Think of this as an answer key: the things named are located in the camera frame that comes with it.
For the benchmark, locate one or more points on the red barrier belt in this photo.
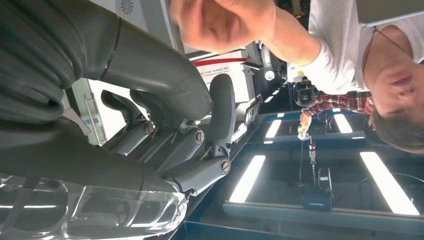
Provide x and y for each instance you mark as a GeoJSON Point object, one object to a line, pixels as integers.
{"type": "Point", "coordinates": [218, 61]}

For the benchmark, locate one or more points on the blue gantry hoist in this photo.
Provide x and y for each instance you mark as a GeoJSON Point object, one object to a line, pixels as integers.
{"type": "Point", "coordinates": [316, 195]}

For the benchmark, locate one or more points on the grey laptop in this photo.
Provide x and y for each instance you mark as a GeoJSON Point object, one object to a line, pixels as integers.
{"type": "Point", "coordinates": [391, 10]}

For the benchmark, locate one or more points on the ceiling light panel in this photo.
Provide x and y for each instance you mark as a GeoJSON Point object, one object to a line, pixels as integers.
{"type": "Point", "coordinates": [389, 184]}
{"type": "Point", "coordinates": [342, 123]}
{"type": "Point", "coordinates": [273, 129]}
{"type": "Point", "coordinates": [246, 180]}

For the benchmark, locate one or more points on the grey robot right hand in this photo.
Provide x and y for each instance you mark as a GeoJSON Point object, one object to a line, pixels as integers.
{"type": "Point", "coordinates": [99, 159]}

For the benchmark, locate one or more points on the bystander person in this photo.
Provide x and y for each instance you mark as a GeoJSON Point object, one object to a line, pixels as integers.
{"type": "Point", "coordinates": [338, 101]}

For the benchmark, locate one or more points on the white printed signboard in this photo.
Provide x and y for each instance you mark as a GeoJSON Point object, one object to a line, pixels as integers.
{"type": "Point", "coordinates": [225, 79]}

